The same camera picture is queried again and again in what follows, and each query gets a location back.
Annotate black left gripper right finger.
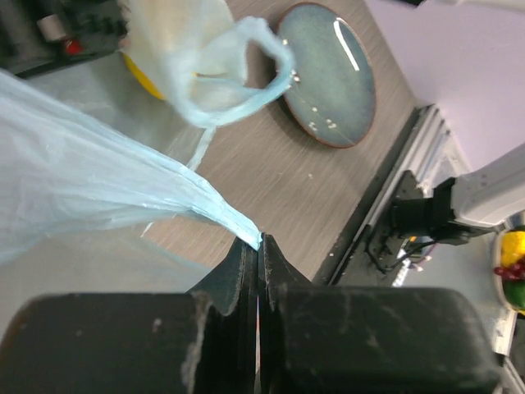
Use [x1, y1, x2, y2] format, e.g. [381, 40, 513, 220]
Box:
[258, 235, 500, 393]

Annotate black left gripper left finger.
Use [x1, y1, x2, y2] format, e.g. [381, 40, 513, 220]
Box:
[1, 240, 258, 393]

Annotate light blue plastic bag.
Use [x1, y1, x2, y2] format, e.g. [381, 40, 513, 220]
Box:
[1, 1, 294, 263]

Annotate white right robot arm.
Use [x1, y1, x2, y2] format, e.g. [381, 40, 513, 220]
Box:
[390, 144, 524, 245]

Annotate bowl of fake fruits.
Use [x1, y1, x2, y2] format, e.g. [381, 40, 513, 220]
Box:
[492, 225, 524, 317]

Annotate fake yellow banana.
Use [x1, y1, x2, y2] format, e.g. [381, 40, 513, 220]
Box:
[122, 53, 165, 101]

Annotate blue ceramic plate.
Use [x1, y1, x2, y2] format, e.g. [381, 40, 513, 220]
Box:
[278, 2, 377, 149]

